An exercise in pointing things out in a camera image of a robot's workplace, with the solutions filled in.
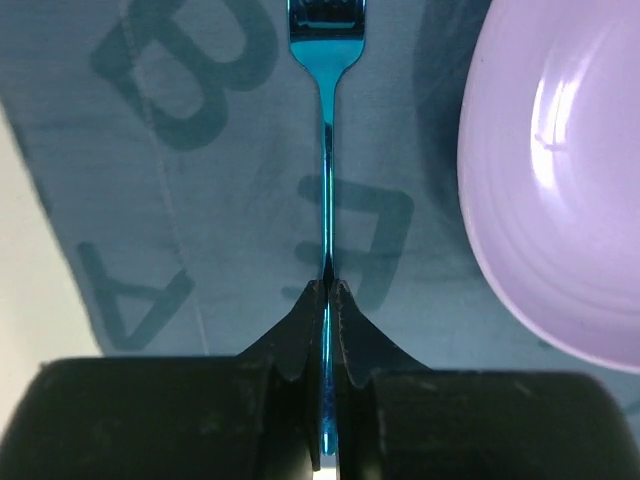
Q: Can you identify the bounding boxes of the blue metallic fork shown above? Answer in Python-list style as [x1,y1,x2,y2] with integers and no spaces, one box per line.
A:
[286,0,364,457]

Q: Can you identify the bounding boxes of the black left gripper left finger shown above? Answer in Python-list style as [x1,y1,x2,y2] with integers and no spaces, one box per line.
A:
[1,280,326,479]

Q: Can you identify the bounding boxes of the purple plastic plate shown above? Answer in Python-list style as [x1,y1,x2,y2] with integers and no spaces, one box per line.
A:
[457,1,639,373]

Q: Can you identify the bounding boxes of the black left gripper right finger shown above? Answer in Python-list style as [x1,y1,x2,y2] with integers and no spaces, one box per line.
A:
[328,281,639,479]

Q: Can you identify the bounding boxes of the blue letter-print placemat cloth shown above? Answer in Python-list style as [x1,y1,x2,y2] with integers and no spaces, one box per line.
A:
[0,0,640,381]

